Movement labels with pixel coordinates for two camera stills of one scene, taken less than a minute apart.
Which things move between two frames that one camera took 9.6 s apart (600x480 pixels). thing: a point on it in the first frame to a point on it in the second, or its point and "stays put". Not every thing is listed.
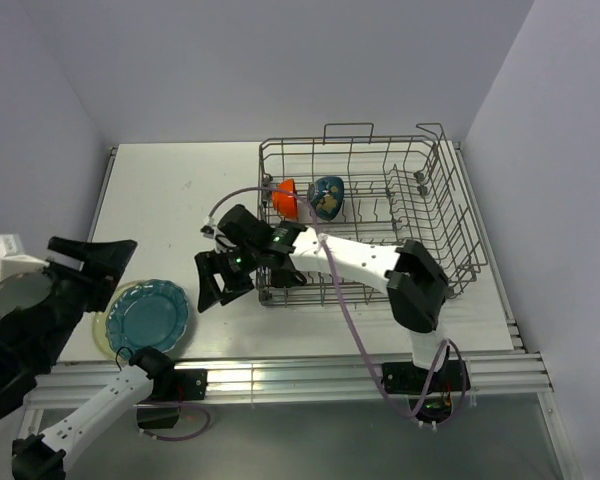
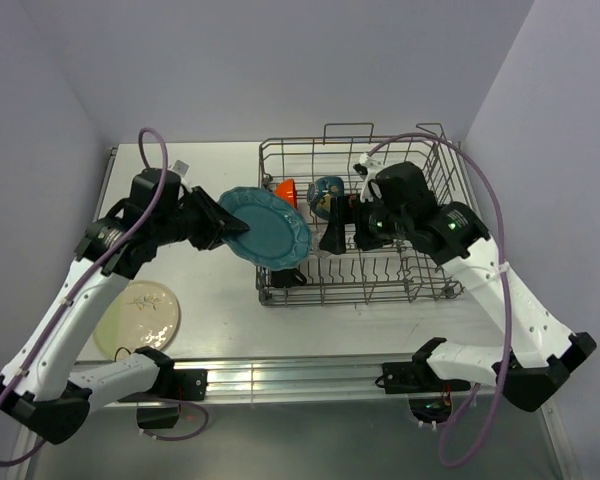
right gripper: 208,292 to 342,213
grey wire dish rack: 389,191 stays put
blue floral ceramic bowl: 325,195 stays put
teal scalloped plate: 146,313 to 279,235
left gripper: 107,260 to 214,216
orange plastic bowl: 285,200 stays put
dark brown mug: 286,277 stays put
